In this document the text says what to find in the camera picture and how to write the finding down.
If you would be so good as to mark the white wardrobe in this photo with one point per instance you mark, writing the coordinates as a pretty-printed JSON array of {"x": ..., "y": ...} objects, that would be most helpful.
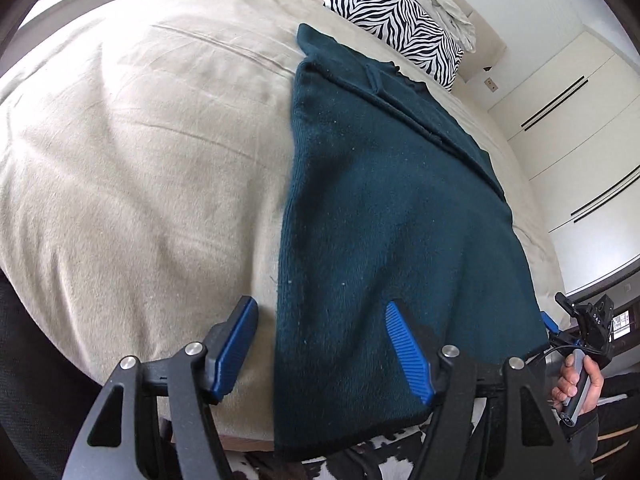
[{"x": 575, "y": 135}]

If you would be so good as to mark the black and white cowhide rug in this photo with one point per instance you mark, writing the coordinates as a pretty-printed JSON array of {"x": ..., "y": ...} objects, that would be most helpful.
[{"x": 340, "y": 467}]

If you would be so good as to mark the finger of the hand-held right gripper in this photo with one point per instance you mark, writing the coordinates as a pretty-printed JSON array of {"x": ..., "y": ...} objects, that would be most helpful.
[
  {"x": 569, "y": 306},
  {"x": 550, "y": 321}
]

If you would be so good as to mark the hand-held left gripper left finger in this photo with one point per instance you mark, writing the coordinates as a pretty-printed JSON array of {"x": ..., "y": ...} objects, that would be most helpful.
[{"x": 235, "y": 350}]

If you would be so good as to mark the dark cloth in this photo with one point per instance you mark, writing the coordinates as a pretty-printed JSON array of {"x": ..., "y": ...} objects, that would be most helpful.
[{"x": 35, "y": 385}]

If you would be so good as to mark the bed with beige sheet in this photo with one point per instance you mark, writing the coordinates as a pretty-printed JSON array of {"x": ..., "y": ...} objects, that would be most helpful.
[{"x": 125, "y": 160}]

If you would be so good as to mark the zebra print pillow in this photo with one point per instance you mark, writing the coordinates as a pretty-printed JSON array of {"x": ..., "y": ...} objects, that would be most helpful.
[{"x": 395, "y": 15}]

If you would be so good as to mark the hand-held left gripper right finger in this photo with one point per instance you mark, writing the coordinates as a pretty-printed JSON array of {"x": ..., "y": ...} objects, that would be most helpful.
[{"x": 407, "y": 355}]

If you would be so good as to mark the dark teal knit sweater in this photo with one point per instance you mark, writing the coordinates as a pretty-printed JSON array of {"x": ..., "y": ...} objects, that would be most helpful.
[{"x": 390, "y": 210}]

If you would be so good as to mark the person's right hand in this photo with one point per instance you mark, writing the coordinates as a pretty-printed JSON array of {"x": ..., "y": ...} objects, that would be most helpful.
[{"x": 562, "y": 385}]

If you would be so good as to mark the beige wall socket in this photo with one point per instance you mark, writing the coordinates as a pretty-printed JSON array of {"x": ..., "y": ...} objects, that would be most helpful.
[{"x": 491, "y": 84}]

